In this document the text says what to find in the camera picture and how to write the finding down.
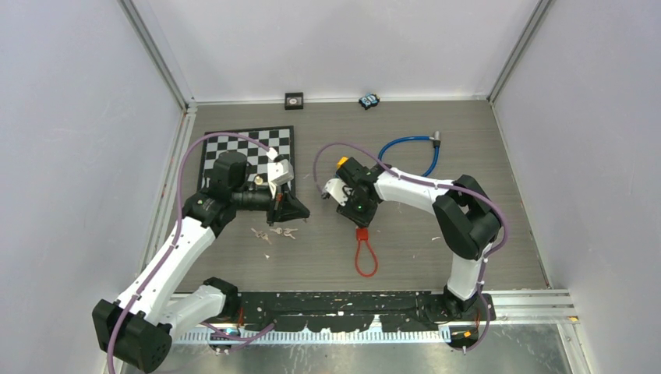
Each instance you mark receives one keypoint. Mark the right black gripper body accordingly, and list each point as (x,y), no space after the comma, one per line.
(358,209)

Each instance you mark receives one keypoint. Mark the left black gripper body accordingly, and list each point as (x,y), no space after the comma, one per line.
(275,203)

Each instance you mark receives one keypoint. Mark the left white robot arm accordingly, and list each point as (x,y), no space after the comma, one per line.
(140,325)

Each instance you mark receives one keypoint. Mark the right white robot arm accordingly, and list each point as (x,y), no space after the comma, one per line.
(468,224)

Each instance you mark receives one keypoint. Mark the silver key bunch right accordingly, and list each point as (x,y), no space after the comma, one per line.
(285,232)

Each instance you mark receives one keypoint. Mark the silver key bunch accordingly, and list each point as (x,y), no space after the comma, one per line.
(261,235)
(285,232)

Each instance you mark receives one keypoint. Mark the silver key bunch left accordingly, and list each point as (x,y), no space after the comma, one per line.
(261,235)

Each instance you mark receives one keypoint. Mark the blue yellow toy car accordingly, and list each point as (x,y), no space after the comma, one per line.
(341,162)

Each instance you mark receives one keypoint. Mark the black white chessboard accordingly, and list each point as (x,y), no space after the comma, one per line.
(281,138)

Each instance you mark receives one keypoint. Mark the small blue toy car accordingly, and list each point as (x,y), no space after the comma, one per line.
(369,100)

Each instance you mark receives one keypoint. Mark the small black square box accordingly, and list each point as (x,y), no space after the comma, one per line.
(294,101)

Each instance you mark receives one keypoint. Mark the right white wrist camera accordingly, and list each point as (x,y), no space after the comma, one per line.
(338,190)

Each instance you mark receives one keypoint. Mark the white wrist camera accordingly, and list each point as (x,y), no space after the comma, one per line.
(278,173)
(338,190)

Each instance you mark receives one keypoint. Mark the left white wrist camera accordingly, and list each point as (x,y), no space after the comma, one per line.
(278,173)

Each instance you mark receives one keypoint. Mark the blue cable lock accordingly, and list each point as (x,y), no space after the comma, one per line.
(422,148)

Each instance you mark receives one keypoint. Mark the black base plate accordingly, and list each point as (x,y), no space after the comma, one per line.
(350,311)

